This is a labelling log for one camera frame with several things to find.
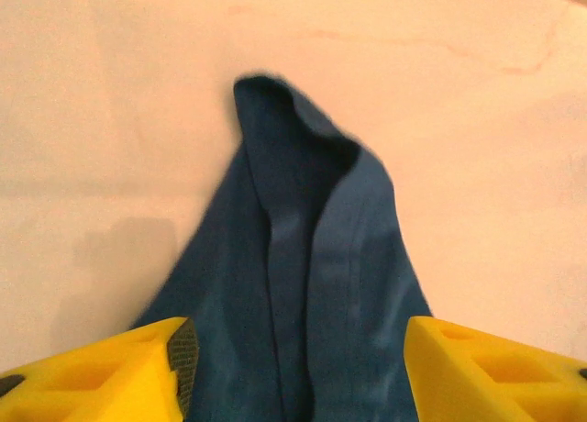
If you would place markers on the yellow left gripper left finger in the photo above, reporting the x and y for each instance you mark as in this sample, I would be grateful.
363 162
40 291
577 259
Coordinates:
82 380

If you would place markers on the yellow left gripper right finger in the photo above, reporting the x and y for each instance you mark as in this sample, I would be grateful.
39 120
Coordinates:
500 380

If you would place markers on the navy blue printed t-shirt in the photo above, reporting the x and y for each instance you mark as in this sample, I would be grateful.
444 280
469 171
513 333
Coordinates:
298 280

